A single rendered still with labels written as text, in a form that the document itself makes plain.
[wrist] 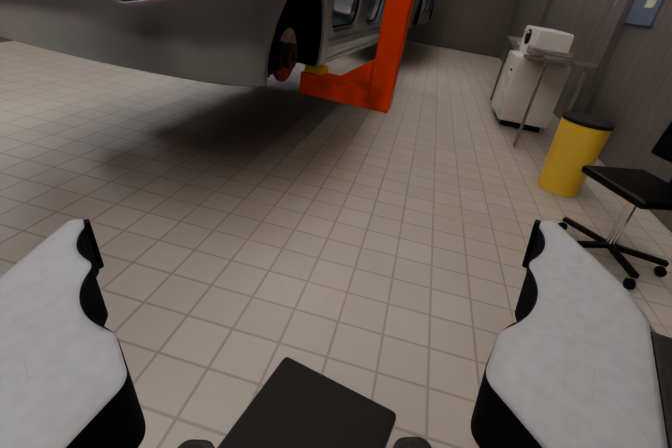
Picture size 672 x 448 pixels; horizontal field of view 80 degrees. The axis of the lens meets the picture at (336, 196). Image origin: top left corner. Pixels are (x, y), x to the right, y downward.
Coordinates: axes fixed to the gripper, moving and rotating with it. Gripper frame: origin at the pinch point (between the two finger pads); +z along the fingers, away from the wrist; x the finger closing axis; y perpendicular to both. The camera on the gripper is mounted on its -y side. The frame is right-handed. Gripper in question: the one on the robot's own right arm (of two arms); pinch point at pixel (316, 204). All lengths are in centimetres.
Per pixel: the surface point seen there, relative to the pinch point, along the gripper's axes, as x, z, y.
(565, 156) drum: 194, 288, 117
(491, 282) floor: 90, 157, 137
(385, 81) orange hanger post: 41, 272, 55
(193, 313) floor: -55, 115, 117
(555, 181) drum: 192, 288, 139
